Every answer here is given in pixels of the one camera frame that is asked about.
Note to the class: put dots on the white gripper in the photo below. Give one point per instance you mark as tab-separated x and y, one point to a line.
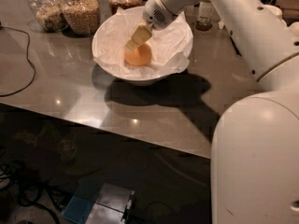
154	12

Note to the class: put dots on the white stand post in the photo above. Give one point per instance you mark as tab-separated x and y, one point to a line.
221	24

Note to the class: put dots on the glass jar with light cereal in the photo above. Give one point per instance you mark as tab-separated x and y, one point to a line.
49	14

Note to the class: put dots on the glass jar with grains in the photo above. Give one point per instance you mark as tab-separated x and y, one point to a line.
82	16

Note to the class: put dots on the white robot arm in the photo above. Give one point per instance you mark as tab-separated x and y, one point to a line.
255	151

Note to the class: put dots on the blue and grey floor box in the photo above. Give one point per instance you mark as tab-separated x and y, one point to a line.
108	204

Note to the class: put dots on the glass bottle with label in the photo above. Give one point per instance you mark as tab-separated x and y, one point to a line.
205	12

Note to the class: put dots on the white paper liner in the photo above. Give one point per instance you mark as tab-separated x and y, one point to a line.
171	44

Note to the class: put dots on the small white bowl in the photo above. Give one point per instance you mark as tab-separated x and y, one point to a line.
275	10

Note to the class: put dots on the orange fruit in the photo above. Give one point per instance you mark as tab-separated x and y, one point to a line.
139	57

